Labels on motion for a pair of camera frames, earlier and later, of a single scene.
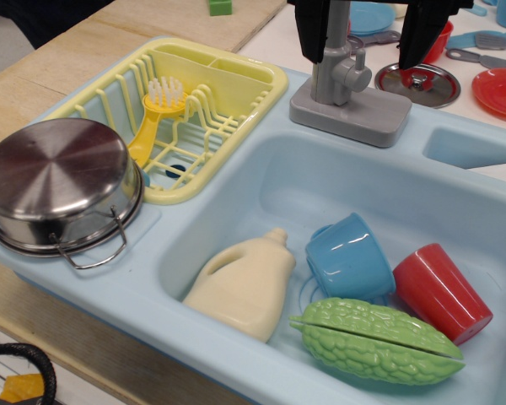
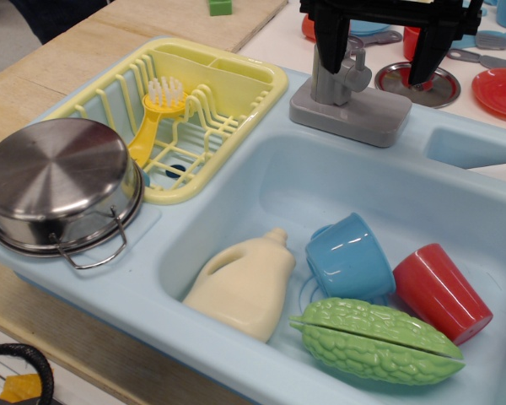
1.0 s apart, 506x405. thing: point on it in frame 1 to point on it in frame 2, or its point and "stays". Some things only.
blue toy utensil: [469, 39] stays
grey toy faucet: [335, 99] stays
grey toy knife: [491, 62] stays
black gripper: [423, 20] to [462, 15]
